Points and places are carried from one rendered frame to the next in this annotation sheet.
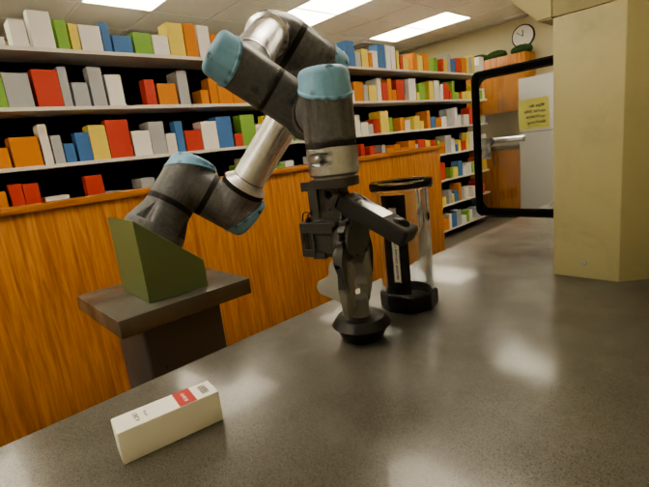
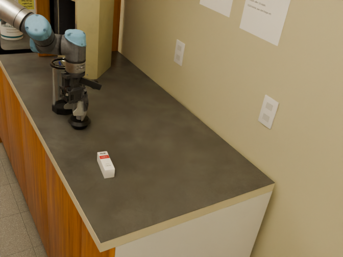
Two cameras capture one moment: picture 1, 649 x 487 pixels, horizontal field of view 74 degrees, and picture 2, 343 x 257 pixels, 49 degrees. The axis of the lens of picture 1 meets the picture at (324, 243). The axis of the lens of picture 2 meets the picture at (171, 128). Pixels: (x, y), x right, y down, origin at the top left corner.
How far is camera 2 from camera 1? 1.37 m
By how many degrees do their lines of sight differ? 78
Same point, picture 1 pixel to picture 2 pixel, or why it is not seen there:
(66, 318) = not seen: outside the picture
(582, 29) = not seen: outside the picture
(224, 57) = (49, 30)
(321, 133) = (82, 58)
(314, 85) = (82, 41)
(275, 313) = not seen: outside the picture
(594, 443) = (155, 119)
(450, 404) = (131, 127)
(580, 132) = (86, 29)
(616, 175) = (96, 44)
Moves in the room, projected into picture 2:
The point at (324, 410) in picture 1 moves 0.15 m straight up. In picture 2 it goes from (117, 143) to (120, 109)
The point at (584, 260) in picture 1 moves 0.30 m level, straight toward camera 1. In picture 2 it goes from (87, 74) to (125, 96)
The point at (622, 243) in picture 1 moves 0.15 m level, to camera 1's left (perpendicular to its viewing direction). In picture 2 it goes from (97, 66) to (87, 76)
